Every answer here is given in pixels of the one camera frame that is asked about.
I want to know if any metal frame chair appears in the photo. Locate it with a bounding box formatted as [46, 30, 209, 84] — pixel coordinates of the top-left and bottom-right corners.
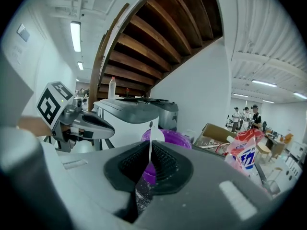
[265, 167, 284, 194]

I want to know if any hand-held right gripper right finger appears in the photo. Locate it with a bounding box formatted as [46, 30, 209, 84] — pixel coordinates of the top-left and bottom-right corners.
[134, 140, 274, 230]

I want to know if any curved wooden staircase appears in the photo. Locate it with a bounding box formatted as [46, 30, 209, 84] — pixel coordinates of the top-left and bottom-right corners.
[88, 0, 224, 113]

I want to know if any wooden office desk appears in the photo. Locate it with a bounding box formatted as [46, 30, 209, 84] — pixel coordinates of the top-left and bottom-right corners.
[264, 130, 286, 158]

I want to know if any brown cardboard box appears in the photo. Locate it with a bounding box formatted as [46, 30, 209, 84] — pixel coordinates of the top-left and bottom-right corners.
[193, 123, 237, 151]

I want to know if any grey black cleaning machine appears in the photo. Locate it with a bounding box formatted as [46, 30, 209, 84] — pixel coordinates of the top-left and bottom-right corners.
[146, 99, 179, 132]

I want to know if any person's left hand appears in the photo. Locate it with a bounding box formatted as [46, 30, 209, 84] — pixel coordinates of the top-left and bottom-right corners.
[60, 124, 73, 136]

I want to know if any clear plastic water bottle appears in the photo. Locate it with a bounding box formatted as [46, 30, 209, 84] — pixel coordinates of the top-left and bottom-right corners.
[108, 76, 117, 100]

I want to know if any white black cleaning machine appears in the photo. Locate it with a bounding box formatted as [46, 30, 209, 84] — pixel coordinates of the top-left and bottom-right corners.
[93, 98, 160, 151]

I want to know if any person's left forearm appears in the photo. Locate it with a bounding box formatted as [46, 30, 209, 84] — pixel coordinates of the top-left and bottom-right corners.
[18, 116, 52, 137]

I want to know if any grey wall panel box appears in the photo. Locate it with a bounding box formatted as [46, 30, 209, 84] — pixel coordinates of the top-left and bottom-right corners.
[16, 23, 31, 43]

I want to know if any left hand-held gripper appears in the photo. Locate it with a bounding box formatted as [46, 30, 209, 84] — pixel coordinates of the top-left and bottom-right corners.
[35, 80, 116, 153]

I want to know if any small wooden table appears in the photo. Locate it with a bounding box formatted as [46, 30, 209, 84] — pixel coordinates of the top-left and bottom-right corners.
[256, 142, 272, 163]

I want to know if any detergent refill bag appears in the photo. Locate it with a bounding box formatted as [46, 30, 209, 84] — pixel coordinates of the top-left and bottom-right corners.
[224, 128, 266, 177]

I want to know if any purple plastic bucket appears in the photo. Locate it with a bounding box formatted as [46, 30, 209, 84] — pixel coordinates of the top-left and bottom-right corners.
[141, 128, 193, 184]

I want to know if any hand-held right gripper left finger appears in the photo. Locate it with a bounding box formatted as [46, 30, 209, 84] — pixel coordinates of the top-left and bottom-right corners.
[40, 140, 152, 230]

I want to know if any white plastic spoon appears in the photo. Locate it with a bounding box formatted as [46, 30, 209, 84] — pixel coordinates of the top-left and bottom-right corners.
[148, 126, 166, 164]

